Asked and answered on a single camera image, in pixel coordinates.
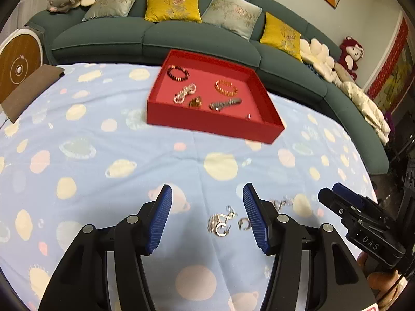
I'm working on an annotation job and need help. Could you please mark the cream folded blanket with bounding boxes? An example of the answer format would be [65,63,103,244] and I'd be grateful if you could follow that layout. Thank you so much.
[340,81,391,145]

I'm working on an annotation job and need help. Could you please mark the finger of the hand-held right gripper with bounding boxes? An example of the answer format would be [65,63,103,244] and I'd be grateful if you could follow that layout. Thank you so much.
[331,182,381,216]
[318,187,360,224]

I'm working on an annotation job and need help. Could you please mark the yellow embroidered cushion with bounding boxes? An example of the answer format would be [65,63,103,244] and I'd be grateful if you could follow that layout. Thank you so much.
[259,12,303,62]
[144,0,202,23]

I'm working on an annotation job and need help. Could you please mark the person's right hand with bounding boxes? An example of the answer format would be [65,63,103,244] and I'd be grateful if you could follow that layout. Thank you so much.
[357,255,406,302]

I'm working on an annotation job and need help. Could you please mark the silver loop earring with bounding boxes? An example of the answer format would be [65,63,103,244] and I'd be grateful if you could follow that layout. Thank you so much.
[220,205,238,221]
[271,196,294,210]

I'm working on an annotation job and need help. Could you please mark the red monkey plush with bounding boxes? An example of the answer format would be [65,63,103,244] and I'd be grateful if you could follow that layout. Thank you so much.
[338,36,364,81]

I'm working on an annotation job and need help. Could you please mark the white flower cushion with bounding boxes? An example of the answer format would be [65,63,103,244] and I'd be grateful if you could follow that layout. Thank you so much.
[300,38,336,83]

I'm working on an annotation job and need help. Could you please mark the white pearl bracelet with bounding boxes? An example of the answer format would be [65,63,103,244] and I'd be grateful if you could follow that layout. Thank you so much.
[173,83,197,105]

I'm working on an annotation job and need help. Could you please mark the grey embroidered cushion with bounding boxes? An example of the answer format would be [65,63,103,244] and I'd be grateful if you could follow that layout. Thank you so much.
[82,0,145,22]
[201,0,263,41]

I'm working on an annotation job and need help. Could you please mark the red cardboard box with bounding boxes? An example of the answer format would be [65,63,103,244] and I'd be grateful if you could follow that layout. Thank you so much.
[147,49,286,144]

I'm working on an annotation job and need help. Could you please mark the green sofa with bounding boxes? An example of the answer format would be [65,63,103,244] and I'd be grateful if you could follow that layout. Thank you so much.
[24,0,390,174]

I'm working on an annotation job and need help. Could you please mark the red wall banner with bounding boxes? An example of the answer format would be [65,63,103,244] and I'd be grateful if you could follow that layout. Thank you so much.
[366,16,411,99]

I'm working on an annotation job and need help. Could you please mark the yellow wall painting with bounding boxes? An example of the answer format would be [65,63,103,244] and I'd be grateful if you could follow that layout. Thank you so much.
[379,39,415,114]

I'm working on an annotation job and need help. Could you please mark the beige pillow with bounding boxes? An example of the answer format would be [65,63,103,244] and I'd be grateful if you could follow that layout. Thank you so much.
[334,62,355,86]

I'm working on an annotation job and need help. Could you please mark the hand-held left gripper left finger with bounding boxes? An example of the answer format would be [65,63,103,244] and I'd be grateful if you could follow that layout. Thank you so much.
[38,184,173,311]

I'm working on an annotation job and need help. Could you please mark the dark bead bracelet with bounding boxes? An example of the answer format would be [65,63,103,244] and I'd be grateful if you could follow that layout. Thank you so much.
[167,66,189,82]

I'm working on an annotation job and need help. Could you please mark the white device with wooden disc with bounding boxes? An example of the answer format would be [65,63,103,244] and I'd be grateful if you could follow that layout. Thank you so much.
[0,27,44,104]

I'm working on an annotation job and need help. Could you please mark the blue planet print tablecloth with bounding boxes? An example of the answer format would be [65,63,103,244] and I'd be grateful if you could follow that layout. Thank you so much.
[0,62,380,311]

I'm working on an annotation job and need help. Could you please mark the brown notebook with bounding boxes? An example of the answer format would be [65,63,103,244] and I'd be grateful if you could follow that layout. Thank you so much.
[2,64,65,124]

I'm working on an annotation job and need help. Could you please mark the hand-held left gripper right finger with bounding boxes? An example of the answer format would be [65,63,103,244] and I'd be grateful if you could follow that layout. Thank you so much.
[243,182,372,311]

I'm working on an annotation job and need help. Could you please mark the silver wrist watch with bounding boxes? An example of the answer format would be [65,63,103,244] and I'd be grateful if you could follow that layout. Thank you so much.
[209,98,243,111]

